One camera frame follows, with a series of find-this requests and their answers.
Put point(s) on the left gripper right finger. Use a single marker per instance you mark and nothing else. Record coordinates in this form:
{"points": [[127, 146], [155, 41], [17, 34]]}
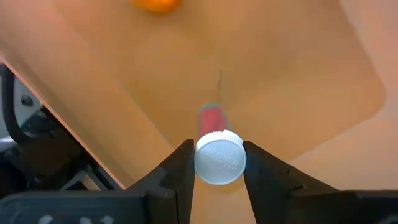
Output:
{"points": [[280, 193]]}

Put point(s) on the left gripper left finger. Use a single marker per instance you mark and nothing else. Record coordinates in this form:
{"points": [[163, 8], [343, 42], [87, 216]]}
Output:
{"points": [[174, 186]]}

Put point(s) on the small white-capped medicine bottle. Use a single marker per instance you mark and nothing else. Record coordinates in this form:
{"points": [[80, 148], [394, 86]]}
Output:
{"points": [[220, 160]]}

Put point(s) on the large white-capped orange bottle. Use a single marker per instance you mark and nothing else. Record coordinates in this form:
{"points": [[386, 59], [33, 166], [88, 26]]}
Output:
{"points": [[155, 3]]}

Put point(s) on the translucent orange plastic bin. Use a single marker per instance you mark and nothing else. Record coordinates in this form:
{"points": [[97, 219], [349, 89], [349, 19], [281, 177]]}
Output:
{"points": [[280, 77]]}

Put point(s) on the black aluminium table frame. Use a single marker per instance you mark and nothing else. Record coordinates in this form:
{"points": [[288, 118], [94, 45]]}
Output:
{"points": [[46, 149]]}

